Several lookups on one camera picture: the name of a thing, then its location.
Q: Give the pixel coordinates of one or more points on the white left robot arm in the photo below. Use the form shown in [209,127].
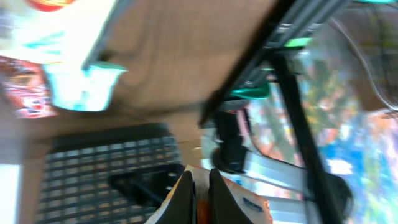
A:
[327,198]

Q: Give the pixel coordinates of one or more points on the orange Top chocolate bar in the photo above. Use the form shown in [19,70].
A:
[26,87]

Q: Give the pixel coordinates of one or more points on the teal wet wipes pack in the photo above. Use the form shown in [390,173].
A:
[89,90]

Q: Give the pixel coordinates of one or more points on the grey plastic basket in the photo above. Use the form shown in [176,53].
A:
[119,175]

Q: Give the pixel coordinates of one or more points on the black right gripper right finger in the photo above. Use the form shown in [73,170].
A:
[224,208]

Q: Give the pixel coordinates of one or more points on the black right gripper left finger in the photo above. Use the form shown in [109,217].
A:
[182,206]

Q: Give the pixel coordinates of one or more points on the small orange packet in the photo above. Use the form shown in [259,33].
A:
[255,207]

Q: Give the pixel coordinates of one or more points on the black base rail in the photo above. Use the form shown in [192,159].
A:
[289,19]

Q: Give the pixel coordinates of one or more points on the yellow wiper bag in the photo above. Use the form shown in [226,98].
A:
[52,31]

